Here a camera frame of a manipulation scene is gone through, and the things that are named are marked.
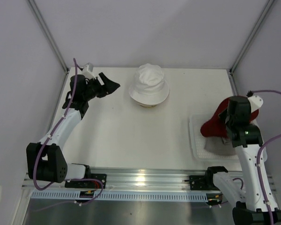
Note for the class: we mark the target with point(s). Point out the white plastic basket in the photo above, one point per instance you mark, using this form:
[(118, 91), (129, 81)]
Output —
[(198, 141)]

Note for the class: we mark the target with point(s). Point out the white slotted cable duct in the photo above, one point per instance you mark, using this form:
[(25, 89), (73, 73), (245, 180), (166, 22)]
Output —
[(127, 196)]

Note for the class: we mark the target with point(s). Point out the left aluminium frame post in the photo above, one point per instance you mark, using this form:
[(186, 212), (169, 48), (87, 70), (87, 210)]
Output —
[(47, 33)]

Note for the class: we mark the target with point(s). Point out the grey bucket hat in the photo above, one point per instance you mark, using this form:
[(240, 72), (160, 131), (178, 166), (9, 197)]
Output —
[(219, 146)]

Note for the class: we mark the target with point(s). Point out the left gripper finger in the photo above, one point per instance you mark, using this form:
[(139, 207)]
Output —
[(103, 77), (110, 86)]

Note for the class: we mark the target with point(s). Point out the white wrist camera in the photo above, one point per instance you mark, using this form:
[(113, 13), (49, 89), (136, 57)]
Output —
[(87, 71), (256, 101)]

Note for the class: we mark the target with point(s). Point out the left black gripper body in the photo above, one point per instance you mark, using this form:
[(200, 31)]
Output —
[(95, 88)]

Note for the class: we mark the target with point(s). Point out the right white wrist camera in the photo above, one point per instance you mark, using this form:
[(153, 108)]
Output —
[(256, 101)]

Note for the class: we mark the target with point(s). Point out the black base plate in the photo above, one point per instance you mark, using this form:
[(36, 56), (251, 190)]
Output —
[(199, 182), (89, 184)]

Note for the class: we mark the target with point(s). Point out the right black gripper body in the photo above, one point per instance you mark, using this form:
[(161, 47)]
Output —
[(224, 116)]

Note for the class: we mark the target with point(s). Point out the right aluminium frame post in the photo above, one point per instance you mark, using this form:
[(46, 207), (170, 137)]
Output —
[(252, 34)]

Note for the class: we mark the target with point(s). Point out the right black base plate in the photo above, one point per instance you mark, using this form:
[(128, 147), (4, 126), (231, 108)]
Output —
[(199, 182)]

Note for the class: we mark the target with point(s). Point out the white bucket hat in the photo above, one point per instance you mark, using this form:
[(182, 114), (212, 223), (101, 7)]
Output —
[(149, 85)]

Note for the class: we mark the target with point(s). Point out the red cap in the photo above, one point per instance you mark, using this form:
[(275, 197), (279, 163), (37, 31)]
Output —
[(242, 130)]

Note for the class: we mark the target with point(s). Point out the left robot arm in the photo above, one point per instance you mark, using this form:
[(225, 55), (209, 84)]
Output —
[(45, 159)]

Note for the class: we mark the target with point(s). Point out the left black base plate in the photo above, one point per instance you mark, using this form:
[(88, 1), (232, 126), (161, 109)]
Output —
[(89, 184)]

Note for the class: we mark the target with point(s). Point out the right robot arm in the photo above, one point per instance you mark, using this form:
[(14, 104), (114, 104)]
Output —
[(256, 205)]

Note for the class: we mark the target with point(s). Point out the aluminium frame post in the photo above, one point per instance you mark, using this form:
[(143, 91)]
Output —
[(252, 34), (47, 33)]

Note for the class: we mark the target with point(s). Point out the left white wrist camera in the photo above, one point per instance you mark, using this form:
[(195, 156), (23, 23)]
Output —
[(87, 71)]

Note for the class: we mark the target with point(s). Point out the aluminium mounting rail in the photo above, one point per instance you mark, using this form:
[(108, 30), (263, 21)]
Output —
[(142, 180)]

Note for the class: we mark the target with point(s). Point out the beige bucket hat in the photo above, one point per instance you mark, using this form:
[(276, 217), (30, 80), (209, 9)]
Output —
[(147, 105)]

